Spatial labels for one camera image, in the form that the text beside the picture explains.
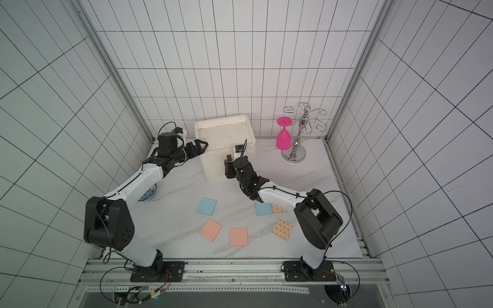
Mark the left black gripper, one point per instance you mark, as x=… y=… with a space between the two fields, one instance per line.
x=194 y=153

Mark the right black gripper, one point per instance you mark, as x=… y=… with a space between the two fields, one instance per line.
x=235 y=166

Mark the white plastic drawer cabinet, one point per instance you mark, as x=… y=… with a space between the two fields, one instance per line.
x=222 y=135

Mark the patterned sticky notes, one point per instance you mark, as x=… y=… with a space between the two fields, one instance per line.
x=282 y=229
x=277 y=209

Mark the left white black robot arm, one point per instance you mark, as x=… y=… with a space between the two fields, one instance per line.
x=108 y=221

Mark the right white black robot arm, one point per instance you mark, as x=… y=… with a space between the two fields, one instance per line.
x=319 y=221

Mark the left blue sticky notes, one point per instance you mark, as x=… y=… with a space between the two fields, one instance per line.
x=206 y=206

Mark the blue sticky notes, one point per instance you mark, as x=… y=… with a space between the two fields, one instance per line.
x=262 y=209
x=206 y=206

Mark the right blue sticky notes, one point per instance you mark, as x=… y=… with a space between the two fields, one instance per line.
x=262 y=209

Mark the left pink sticky notes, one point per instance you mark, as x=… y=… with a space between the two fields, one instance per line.
x=210 y=230

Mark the pink sticky notes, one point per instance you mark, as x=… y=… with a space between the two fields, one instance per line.
x=239 y=237
x=210 y=230

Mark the right pink sticky notes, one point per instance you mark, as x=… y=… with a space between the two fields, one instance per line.
x=239 y=237

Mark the pink plastic goblet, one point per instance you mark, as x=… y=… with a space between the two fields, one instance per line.
x=283 y=140

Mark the chrome glass holder stand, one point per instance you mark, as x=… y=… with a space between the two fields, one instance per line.
x=306 y=120

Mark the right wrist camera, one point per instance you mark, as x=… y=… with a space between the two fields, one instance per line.
x=239 y=150

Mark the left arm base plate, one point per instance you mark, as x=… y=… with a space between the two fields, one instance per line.
x=159 y=272

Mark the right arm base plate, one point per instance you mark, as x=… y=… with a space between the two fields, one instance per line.
x=299 y=271

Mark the aluminium mounting rail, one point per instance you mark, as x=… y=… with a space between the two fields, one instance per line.
x=230 y=275

